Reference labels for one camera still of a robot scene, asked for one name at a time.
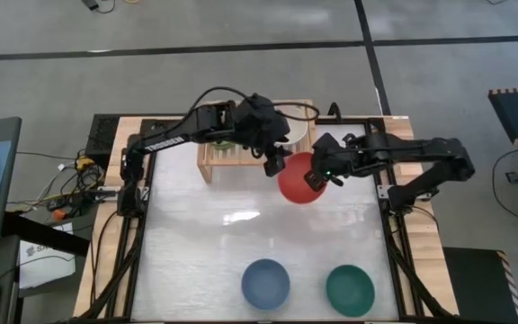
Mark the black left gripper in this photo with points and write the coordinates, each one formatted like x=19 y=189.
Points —
x=261 y=121

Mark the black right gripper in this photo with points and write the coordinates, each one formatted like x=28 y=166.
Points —
x=331 y=155

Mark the red bowl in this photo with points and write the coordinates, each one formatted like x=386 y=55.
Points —
x=297 y=189

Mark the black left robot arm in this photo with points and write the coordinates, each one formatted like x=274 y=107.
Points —
x=169 y=143

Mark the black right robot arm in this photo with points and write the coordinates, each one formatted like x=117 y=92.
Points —
x=421 y=155

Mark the white plate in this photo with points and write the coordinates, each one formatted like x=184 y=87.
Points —
x=298 y=130

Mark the light green bowl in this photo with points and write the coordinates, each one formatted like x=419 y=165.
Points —
x=223 y=145

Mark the wooden dish rack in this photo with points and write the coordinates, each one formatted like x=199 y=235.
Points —
x=205 y=164

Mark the dark green bowl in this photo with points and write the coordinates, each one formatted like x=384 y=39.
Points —
x=350 y=290

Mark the blue bowl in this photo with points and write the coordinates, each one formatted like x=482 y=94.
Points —
x=265 y=284

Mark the black perforated box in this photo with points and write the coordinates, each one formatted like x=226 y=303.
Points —
x=101 y=134

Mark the black mat with hazard stripes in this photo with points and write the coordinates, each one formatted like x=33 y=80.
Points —
x=477 y=283

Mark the yellow connector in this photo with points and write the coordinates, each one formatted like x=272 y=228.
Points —
x=84 y=162

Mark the orange plug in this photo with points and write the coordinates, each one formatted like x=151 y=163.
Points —
x=58 y=214

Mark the black power adapter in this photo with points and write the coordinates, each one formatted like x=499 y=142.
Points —
x=91 y=3

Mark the white paper sheet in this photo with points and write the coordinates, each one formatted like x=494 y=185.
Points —
x=45 y=263

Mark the black aluminium table frame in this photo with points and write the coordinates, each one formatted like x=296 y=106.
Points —
x=138 y=252

